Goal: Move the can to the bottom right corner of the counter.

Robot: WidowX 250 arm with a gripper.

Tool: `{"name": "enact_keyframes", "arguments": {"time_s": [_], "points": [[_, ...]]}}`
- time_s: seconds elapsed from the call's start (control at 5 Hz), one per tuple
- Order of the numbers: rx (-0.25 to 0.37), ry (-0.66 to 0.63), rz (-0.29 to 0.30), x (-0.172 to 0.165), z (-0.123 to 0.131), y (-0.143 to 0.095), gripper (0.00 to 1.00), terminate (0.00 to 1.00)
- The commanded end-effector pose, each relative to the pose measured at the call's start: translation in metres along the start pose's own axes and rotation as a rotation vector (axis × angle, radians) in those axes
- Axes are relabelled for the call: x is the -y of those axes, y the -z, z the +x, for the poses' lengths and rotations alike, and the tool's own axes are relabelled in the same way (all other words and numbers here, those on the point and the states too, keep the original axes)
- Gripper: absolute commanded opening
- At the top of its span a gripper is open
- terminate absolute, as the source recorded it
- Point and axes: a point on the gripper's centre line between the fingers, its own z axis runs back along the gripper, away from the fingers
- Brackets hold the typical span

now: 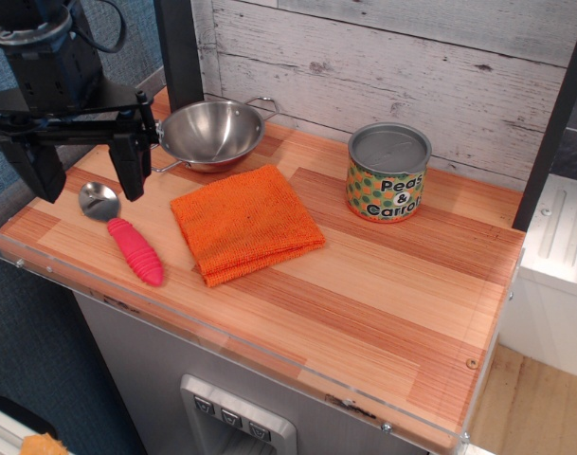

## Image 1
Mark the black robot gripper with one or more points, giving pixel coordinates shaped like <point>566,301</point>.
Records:
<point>62,97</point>

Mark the peas and carrots toy can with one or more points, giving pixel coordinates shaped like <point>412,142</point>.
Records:
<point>386,173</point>

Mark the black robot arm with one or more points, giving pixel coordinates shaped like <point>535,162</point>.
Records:
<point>46,16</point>

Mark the clear acrylic counter guard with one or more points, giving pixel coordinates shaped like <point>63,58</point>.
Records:
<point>394,323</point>

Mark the small steel pot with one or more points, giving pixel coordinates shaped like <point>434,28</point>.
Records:
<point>212,136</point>

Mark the folded orange cloth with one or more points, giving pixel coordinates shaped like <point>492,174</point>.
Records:
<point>245,223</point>

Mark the grey toy fridge cabinet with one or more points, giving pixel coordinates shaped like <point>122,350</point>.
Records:
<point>147,364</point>

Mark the orange object at bottom left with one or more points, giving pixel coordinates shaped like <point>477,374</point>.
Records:
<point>42,444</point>

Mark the silver dispenser button panel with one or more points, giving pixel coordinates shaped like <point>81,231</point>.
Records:
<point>224,423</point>

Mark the white toy sink unit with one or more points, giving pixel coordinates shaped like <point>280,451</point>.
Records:
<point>540,316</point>

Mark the spoon with pink handle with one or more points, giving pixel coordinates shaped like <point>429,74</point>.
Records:
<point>99,202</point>

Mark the dark vertical left post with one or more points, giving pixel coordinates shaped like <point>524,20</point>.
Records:
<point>179,50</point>

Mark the dark vertical post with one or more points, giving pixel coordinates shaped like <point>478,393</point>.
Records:
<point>179,50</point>
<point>565,102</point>

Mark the dark vertical right post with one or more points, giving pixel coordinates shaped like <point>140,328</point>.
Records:
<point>565,102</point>

